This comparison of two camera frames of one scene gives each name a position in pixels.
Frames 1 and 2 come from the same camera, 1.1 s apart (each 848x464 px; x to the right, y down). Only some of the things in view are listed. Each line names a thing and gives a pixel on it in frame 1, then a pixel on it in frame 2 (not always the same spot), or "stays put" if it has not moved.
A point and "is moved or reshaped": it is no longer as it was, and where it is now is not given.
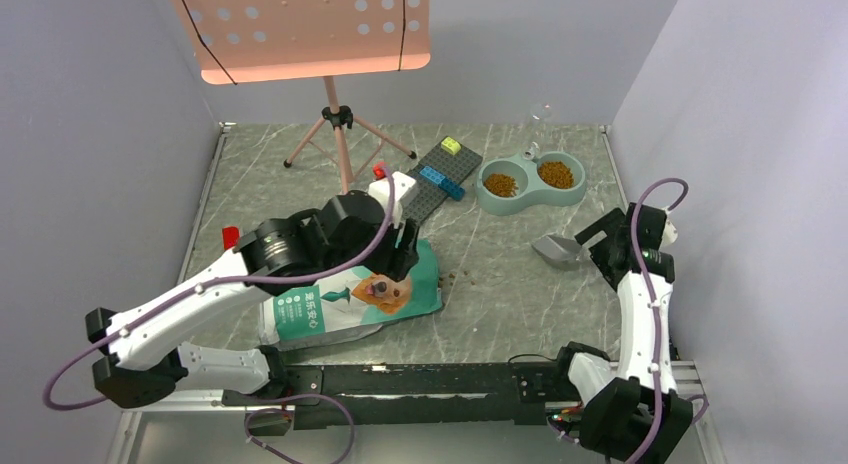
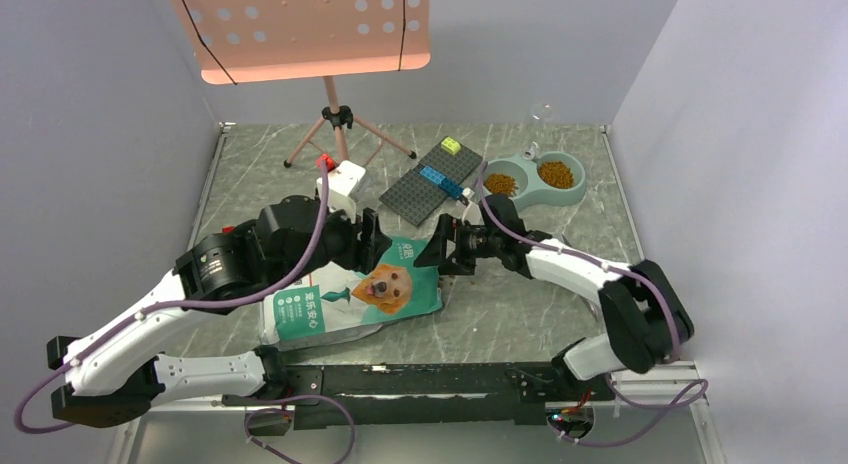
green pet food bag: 350,301 stays put
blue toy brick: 432,174 stays put
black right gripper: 611,225 -> 457,263
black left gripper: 396,263 -> 362,254
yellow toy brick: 450,145 stays put
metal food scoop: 558,251 is moved or reshaped
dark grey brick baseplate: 449,158 stays put
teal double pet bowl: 509,184 stays put
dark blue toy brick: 452,188 stays put
